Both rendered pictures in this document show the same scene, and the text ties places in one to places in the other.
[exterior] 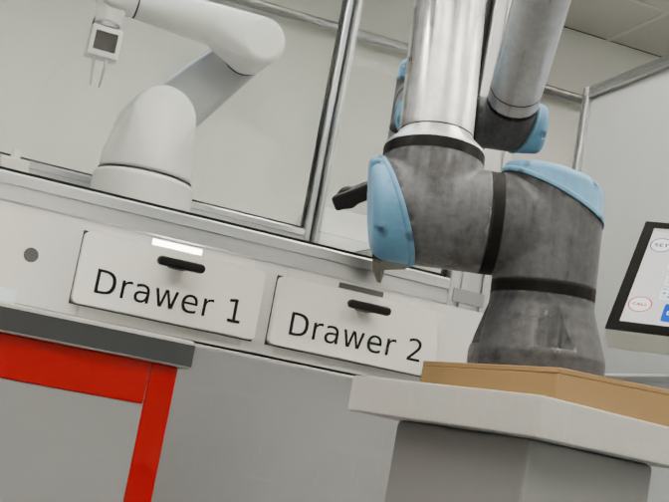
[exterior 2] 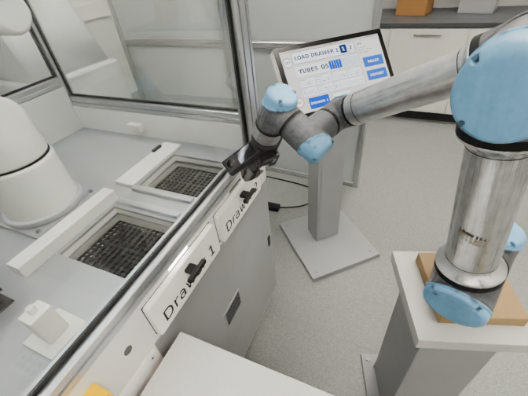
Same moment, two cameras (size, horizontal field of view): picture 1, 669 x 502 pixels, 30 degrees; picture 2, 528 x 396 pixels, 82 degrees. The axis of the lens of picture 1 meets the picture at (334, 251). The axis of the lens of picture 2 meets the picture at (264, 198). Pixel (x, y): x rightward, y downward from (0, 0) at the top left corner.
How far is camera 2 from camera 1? 1.68 m
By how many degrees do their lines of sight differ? 62
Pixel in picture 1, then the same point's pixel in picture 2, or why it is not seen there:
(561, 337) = not seen: hidden behind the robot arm
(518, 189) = (510, 261)
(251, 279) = (210, 232)
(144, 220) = (159, 268)
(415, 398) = (464, 346)
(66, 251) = (141, 325)
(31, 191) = (101, 337)
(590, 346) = not seen: hidden behind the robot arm
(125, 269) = (172, 296)
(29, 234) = (119, 348)
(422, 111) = (493, 266)
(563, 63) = not seen: outside the picture
